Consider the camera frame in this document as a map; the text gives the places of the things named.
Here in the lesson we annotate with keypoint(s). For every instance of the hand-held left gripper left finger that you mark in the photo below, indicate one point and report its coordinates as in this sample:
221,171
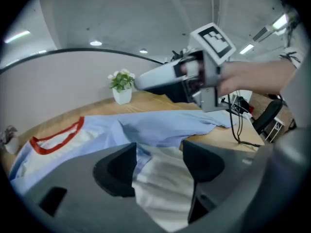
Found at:
80,190

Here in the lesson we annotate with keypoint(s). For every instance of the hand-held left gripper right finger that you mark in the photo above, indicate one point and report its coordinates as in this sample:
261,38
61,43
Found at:
218,173

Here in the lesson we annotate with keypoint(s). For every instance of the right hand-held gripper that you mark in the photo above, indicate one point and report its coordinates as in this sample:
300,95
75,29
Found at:
209,57

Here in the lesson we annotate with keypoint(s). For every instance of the white shirt with blue sleeves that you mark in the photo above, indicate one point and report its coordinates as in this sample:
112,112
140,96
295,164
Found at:
158,127

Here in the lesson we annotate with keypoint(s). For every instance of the person's right forearm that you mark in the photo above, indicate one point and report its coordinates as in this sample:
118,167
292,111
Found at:
255,76

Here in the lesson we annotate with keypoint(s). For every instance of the round ceiling lamp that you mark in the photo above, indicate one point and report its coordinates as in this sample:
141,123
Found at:
96,43
143,50

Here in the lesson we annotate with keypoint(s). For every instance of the white-flowered plant in white pot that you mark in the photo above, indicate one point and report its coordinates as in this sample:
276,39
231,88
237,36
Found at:
122,91

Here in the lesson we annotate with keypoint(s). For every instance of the white metal rack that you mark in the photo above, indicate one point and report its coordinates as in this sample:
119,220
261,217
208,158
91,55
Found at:
275,127

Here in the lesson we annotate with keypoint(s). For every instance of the black office chair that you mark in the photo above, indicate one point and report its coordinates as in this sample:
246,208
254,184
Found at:
267,115

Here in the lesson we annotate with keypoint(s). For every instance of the person's white black-patterned clothing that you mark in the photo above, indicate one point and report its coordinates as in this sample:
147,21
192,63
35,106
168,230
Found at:
291,56

